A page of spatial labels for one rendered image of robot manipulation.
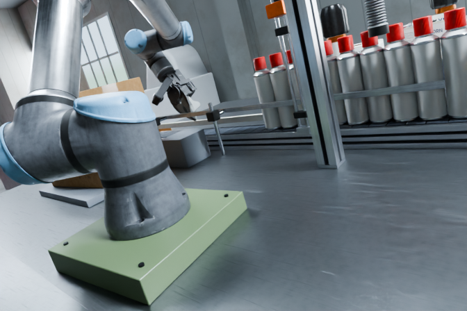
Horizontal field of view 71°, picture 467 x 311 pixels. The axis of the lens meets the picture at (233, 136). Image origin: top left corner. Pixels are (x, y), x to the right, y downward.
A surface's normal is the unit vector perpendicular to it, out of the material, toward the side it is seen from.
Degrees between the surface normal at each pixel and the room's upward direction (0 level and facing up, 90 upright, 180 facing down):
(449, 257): 0
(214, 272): 0
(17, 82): 90
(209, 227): 90
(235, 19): 90
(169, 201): 74
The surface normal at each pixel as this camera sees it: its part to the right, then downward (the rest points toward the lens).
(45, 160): -0.04, 0.38
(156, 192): 0.55, -0.26
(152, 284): 0.80, -0.07
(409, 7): -0.54, 0.33
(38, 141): -0.14, -0.12
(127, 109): 0.59, 0.00
